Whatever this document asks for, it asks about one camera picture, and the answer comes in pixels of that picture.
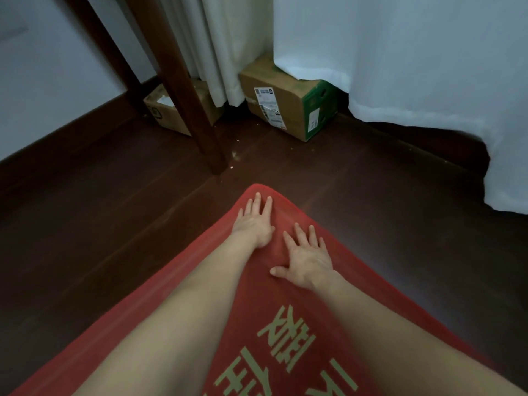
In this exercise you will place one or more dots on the person's left hand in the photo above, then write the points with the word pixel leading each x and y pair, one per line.
pixel 253 226

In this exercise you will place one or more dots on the person's right hand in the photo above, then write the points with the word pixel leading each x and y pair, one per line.
pixel 307 263

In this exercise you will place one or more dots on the red doormat gold lettering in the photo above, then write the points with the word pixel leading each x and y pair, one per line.
pixel 268 325

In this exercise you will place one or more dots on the person's right forearm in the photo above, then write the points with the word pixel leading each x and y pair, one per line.
pixel 404 346

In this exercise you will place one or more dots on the person's left forearm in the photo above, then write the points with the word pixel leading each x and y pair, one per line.
pixel 173 325

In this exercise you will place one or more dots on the cardboard box with green side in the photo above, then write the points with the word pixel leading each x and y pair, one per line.
pixel 288 103

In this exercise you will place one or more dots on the small brown cardboard box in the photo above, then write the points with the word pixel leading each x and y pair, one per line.
pixel 165 113

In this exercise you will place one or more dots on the dark wooden furniture leg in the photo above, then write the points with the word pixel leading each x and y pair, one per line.
pixel 177 78
pixel 107 45

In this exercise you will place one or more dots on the beige curtain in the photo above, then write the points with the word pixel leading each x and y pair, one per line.
pixel 218 41

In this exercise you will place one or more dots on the white curtain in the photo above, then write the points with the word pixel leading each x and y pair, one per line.
pixel 412 78

